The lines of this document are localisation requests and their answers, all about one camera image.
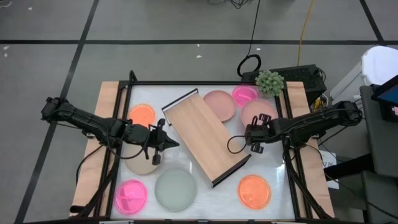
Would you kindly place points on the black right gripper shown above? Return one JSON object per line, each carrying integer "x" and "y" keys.
{"x": 269, "y": 132}

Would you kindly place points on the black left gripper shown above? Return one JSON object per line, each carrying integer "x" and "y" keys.
{"x": 140, "y": 135}

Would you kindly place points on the pink matte plate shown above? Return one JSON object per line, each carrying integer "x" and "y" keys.
{"x": 219, "y": 105}
{"x": 252, "y": 107}

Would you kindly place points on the beige matte plate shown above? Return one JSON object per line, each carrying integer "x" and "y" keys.
{"x": 140, "y": 165}

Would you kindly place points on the small magenta translucent plate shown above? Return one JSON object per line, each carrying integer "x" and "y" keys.
{"x": 244, "y": 96}

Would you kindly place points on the small orange translucent plate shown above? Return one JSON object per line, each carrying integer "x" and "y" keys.
{"x": 141, "y": 114}

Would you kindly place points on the grey-green matte plate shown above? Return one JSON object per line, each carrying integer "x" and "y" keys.
{"x": 175, "y": 189}

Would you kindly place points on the large orange translucent plate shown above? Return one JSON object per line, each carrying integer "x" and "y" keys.
{"x": 254, "y": 192}

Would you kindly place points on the large magenta divided plate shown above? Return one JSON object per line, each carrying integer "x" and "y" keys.
{"x": 130, "y": 197}

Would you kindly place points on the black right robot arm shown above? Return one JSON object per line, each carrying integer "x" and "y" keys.
{"x": 311, "y": 123}

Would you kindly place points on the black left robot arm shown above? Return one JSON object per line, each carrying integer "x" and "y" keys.
{"x": 93, "y": 123}

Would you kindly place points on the green potted plant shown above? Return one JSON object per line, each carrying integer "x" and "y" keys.
{"x": 269, "y": 83}

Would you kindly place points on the black computer case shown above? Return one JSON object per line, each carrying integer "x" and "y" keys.
{"x": 301, "y": 77}

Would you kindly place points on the white paper sheet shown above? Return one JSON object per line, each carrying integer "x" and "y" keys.
{"x": 329, "y": 161}

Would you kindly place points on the black desk base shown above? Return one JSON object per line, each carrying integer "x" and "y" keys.
{"x": 348, "y": 166}

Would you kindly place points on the grey desk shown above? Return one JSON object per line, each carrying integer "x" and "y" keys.
{"x": 384, "y": 149}

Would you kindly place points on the black tablet screen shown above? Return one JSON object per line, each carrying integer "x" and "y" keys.
{"x": 390, "y": 96}

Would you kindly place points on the white lidded bin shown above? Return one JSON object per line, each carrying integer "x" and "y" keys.
{"x": 382, "y": 63}

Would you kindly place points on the black aluminium table frame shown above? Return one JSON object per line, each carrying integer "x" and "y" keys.
{"x": 202, "y": 83}

